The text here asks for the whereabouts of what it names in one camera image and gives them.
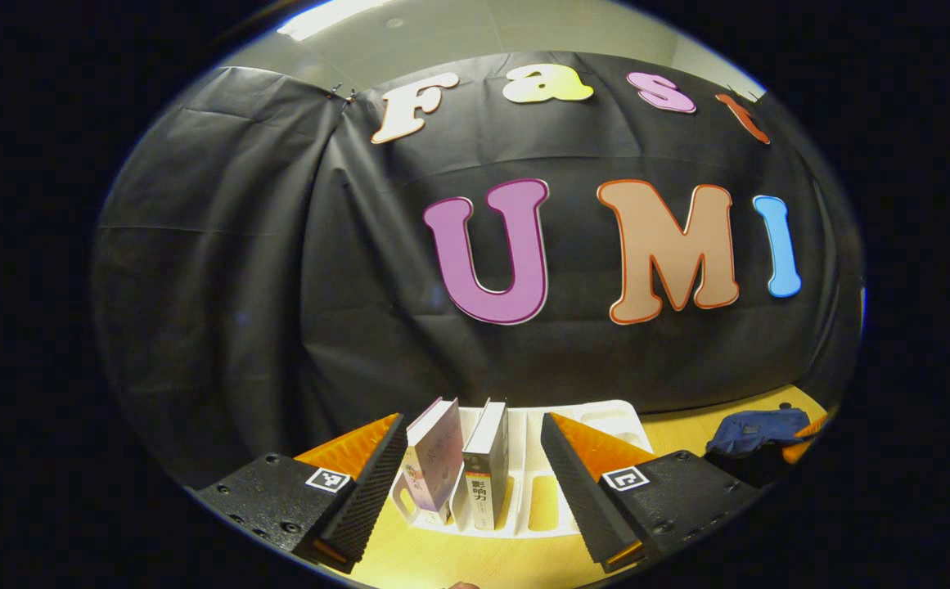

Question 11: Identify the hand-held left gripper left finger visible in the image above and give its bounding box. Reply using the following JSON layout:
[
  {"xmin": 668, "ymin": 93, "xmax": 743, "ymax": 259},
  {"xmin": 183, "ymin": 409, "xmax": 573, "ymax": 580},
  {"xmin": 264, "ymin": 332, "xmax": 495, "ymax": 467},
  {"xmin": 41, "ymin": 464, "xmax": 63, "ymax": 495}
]
[{"xmin": 196, "ymin": 413, "xmax": 408, "ymax": 573}]

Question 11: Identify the blue schoolbag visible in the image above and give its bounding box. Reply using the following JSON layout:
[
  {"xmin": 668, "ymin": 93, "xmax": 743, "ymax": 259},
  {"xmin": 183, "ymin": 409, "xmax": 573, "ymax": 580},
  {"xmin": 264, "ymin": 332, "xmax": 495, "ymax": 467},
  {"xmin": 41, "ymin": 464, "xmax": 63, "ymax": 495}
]
[{"xmin": 704, "ymin": 407, "xmax": 811, "ymax": 461}]

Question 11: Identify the pink book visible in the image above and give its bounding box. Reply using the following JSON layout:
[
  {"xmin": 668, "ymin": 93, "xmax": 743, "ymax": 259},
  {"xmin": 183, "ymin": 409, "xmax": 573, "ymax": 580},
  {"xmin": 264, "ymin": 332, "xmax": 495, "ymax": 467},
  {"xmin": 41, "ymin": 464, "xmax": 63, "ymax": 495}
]
[{"xmin": 399, "ymin": 398, "xmax": 465, "ymax": 524}]

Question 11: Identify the white bookshelf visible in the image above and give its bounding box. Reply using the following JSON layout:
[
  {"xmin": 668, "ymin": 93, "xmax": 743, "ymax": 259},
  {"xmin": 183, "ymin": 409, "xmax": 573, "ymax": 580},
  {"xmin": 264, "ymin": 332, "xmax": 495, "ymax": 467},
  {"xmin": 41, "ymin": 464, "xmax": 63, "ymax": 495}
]
[{"xmin": 389, "ymin": 399, "xmax": 654, "ymax": 539}]

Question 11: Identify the dark grey book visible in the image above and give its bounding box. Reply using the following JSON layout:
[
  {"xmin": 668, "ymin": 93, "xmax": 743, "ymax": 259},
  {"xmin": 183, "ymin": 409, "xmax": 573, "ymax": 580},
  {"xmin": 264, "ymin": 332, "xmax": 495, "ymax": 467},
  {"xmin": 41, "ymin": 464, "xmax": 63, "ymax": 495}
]
[{"xmin": 462, "ymin": 399, "xmax": 510, "ymax": 531}]

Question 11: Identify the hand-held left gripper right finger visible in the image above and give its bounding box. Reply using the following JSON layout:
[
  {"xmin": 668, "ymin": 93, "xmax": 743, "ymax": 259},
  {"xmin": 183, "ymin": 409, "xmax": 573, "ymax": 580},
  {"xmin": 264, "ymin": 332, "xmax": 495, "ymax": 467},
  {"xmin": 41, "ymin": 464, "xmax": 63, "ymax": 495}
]
[{"xmin": 540, "ymin": 413, "xmax": 762, "ymax": 573}]

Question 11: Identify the black backdrop cloth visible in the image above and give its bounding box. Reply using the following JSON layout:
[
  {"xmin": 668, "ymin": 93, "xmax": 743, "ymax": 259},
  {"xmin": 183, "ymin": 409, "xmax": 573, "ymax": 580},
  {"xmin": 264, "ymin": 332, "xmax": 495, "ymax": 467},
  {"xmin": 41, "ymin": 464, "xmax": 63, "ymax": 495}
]
[{"xmin": 92, "ymin": 51, "xmax": 864, "ymax": 492}]

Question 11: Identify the ceiling light panel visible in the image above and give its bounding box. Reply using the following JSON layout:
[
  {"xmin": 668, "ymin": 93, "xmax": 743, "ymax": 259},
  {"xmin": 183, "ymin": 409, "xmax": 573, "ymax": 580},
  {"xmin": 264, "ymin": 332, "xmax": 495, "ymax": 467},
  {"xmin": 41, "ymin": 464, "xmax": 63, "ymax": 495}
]
[{"xmin": 277, "ymin": 0, "xmax": 398, "ymax": 42}]

